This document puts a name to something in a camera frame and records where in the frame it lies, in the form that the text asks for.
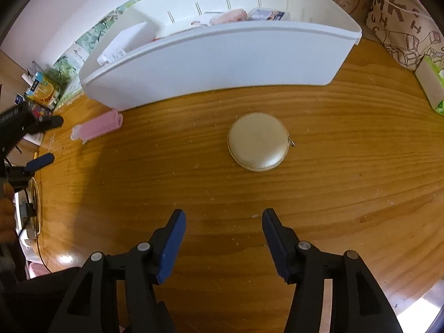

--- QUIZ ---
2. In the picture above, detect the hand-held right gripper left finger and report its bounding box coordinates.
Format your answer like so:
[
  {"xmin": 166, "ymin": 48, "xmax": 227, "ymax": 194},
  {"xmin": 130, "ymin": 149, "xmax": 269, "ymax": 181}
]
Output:
[{"xmin": 47, "ymin": 209, "xmax": 187, "ymax": 333}]

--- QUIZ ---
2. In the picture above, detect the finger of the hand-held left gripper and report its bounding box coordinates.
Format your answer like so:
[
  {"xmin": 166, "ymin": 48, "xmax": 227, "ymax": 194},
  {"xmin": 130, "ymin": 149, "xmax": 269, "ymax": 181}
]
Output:
[
  {"xmin": 7, "ymin": 153, "xmax": 56, "ymax": 191},
  {"xmin": 33, "ymin": 115, "xmax": 65, "ymax": 134}
]

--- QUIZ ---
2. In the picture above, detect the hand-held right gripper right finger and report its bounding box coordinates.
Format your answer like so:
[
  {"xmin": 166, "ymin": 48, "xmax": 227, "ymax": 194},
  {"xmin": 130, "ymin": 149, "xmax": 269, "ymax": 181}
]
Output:
[{"xmin": 262, "ymin": 208, "xmax": 405, "ymax": 333}]

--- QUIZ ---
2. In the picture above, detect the pink hair roller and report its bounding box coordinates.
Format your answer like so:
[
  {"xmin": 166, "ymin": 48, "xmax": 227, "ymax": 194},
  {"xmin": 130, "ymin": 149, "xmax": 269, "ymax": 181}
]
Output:
[{"xmin": 71, "ymin": 109, "xmax": 124, "ymax": 143}]

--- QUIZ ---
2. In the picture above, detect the beige round zip case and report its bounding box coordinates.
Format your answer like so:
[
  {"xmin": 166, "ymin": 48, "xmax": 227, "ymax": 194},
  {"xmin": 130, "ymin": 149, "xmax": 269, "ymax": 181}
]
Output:
[{"xmin": 227, "ymin": 113, "xmax": 296, "ymax": 173}]

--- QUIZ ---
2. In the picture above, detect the white power bank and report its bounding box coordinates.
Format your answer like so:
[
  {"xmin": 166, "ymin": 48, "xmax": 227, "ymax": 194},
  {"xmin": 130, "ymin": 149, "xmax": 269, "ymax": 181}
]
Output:
[{"xmin": 97, "ymin": 22, "xmax": 157, "ymax": 66}]

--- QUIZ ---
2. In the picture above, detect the white plastic storage bin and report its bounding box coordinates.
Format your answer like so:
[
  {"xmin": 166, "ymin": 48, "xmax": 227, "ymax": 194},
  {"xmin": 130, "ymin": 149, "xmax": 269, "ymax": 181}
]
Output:
[{"xmin": 79, "ymin": 0, "xmax": 363, "ymax": 112}]

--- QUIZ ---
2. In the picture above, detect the round pink lidded container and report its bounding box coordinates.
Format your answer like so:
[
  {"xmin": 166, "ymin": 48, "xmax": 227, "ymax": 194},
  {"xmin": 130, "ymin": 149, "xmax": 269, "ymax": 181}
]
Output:
[{"xmin": 210, "ymin": 9, "xmax": 249, "ymax": 26}]

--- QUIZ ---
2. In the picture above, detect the clear labelled plastic box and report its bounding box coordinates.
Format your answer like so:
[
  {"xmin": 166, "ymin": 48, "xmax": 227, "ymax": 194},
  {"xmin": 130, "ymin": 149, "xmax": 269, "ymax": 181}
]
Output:
[{"xmin": 248, "ymin": 7, "xmax": 291, "ymax": 21}]

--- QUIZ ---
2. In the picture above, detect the person's left hand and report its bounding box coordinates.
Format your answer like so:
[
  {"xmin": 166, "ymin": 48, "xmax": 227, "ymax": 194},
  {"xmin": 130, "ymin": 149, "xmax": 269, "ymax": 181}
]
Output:
[{"xmin": 0, "ymin": 184, "xmax": 17, "ymax": 247}]

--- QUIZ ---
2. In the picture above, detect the white printed paper box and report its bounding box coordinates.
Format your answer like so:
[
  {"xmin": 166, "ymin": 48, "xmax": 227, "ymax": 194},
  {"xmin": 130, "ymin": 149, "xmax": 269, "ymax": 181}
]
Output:
[{"xmin": 64, "ymin": 44, "xmax": 88, "ymax": 74}]

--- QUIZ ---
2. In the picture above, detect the green leaf printed board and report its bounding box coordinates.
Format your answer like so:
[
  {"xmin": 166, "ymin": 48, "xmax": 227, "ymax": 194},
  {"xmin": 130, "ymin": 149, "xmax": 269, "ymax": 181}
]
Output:
[{"xmin": 52, "ymin": 0, "xmax": 223, "ymax": 108}]

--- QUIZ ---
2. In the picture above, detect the dark cloth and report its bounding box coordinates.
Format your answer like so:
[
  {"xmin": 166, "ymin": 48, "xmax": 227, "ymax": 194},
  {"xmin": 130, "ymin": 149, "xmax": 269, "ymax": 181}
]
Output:
[{"xmin": 0, "ymin": 266, "xmax": 82, "ymax": 333}]

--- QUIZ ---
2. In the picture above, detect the green tissue pack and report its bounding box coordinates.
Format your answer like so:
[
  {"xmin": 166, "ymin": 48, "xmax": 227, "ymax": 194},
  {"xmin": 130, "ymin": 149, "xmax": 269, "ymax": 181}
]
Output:
[{"xmin": 414, "ymin": 55, "xmax": 444, "ymax": 117}]

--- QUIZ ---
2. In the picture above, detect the letter printed canvas bag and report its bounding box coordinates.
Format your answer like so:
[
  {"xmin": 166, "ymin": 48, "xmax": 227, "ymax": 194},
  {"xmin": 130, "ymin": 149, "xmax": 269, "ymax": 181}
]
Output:
[{"xmin": 366, "ymin": 0, "xmax": 444, "ymax": 73}]

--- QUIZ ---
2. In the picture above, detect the cardboard with red drawing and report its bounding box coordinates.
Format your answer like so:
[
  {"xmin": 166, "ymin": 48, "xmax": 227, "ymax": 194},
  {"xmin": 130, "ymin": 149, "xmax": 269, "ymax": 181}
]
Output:
[{"xmin": 305, "ymin": 0, "xmax": 379, "ymax": 32}]

